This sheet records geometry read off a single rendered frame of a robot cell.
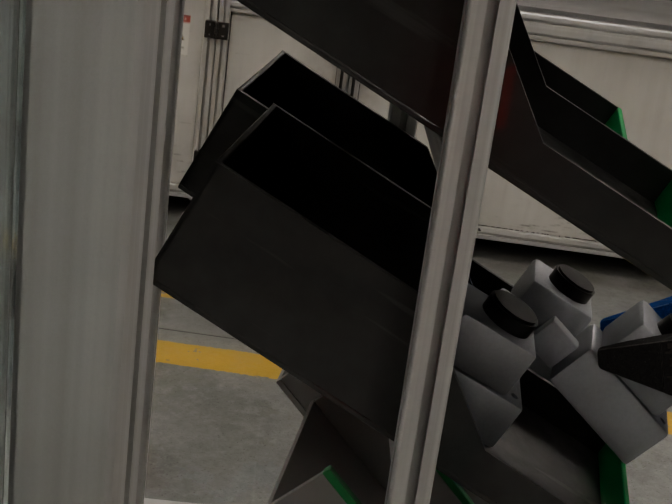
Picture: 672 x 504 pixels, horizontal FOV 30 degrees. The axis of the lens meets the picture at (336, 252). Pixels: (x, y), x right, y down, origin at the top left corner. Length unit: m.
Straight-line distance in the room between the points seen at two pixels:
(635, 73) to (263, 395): 1.85
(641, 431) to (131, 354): 0.55
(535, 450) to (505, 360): 0.08
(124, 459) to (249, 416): 3.10
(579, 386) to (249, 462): 2.41
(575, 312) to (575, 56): 3.65
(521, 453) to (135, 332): 0.57
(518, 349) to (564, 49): 3.79
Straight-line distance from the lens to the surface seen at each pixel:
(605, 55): 4.45
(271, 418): 3.27
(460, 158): 0.55
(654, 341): 0.67
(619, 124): 0.82
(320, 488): 0.66
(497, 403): 0.68
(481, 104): 0.55
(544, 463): 0.72
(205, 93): 4.48
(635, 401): 0.69
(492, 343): 0.66
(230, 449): 3.11
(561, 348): 0.70
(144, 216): 0.15
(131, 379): 0.16
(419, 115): 0.58
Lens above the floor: 1.55
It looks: 20 degrees down
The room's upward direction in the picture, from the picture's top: 8 degrees clockwise
